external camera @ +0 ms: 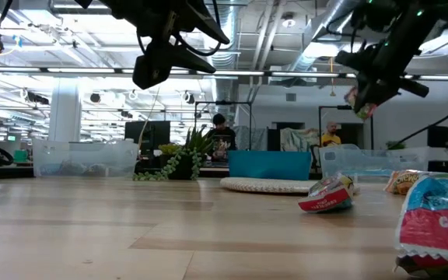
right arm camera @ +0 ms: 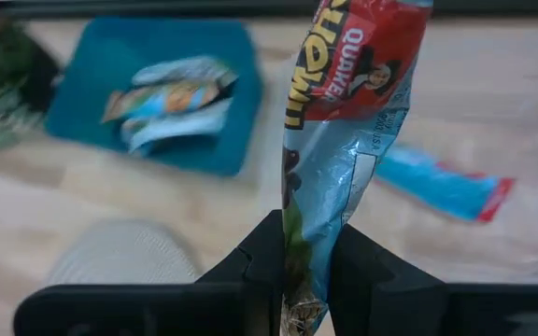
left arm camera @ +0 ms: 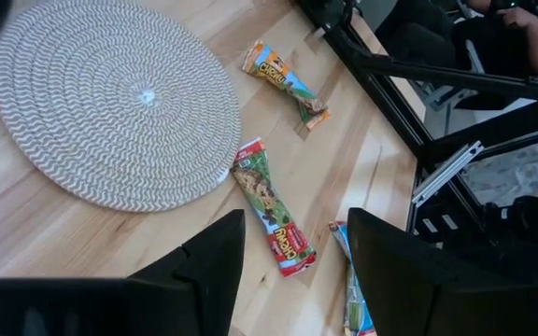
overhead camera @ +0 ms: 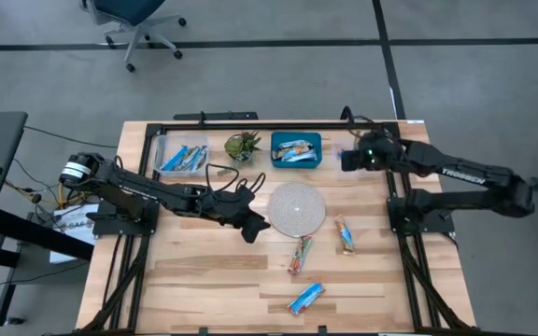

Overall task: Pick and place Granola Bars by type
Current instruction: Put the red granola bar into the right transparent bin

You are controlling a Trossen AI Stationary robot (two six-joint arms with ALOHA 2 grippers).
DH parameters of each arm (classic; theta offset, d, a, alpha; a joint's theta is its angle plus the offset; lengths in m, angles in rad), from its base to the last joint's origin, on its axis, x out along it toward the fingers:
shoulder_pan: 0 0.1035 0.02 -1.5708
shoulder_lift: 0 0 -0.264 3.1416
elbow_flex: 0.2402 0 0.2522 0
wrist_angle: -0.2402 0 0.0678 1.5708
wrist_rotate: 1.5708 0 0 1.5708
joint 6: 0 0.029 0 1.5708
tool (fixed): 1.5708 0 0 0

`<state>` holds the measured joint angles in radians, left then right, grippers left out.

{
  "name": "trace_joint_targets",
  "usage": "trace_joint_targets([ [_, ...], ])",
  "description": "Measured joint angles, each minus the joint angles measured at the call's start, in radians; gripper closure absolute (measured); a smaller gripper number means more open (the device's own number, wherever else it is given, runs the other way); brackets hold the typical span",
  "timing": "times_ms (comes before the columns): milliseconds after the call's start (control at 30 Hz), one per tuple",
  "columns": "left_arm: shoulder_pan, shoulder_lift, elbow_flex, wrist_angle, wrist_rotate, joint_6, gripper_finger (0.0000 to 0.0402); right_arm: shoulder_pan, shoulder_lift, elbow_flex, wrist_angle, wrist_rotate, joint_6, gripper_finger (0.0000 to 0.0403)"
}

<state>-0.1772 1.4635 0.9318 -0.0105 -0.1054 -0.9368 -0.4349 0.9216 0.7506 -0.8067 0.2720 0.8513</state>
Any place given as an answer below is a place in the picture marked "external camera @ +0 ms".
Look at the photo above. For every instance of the green trailing succulent plant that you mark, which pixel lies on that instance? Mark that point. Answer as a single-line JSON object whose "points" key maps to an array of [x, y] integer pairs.
{"points": [[194, 144]]}

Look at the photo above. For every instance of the teal box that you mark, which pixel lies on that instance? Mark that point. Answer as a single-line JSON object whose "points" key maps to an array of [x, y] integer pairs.
{"points": [[20, 156]]}

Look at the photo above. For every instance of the orange Chewy granola bar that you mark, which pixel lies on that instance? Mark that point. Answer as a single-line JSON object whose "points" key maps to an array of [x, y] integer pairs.
{"points": [[403, 183]]}

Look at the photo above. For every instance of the white draped cloth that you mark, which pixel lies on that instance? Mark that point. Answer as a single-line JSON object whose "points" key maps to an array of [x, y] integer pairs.
{"points": [[298, 140]]}

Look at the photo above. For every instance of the blue plastic bin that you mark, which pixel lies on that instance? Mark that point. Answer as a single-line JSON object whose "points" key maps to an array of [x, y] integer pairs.
{"points": [[270, 165]]}

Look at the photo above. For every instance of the person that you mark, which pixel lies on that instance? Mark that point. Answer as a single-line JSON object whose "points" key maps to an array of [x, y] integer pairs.
{"points": [[222, 136], [331, 138]]}

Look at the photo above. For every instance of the round woven beige mat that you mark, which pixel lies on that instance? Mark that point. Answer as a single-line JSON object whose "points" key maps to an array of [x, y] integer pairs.
{"points": [[270, 185]]}

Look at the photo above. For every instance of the white column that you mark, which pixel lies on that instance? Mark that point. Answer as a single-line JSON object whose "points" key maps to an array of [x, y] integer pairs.
{"points": [[64, 116]]}

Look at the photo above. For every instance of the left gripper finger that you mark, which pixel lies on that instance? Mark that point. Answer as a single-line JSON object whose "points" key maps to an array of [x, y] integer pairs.
{"points": [[158, 64], [206, 23]]}

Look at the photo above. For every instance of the black plant pot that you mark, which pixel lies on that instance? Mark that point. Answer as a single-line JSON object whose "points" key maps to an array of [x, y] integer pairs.
{"points": [[183, 167]]}

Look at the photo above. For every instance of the yellow-green leafy plant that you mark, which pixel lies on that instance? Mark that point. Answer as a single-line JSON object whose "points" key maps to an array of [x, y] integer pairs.
{"points": [[169, 149]]}

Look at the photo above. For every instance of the red-ended granola bar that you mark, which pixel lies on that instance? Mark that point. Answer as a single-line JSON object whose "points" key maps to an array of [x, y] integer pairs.
{"points": [[325, 198]]}

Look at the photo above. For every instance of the chocolate chip granola bar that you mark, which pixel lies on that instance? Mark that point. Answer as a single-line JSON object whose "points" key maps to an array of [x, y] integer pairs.
{"points": [[434, 229]]}

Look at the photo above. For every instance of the long ceiling light strip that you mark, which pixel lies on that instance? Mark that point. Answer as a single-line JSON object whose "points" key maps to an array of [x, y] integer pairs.
{"points": [[270, 73]]}

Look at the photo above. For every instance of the small green plant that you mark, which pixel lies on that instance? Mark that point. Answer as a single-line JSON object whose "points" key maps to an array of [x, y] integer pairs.
{"points": [[395, 145]]}

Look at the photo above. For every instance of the small black square box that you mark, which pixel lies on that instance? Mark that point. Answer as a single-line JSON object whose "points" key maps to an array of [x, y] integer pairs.
{"points": [[439, 136]]}

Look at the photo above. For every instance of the silver ribbed air duct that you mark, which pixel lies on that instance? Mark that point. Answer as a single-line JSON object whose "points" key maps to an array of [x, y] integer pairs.
{"points": [[224, 58], [325, 19]]}

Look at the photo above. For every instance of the clear plastic bin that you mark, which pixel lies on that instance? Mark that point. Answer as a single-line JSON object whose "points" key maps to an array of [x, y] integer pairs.
{"points": [[88, 157], [372, 163]]}

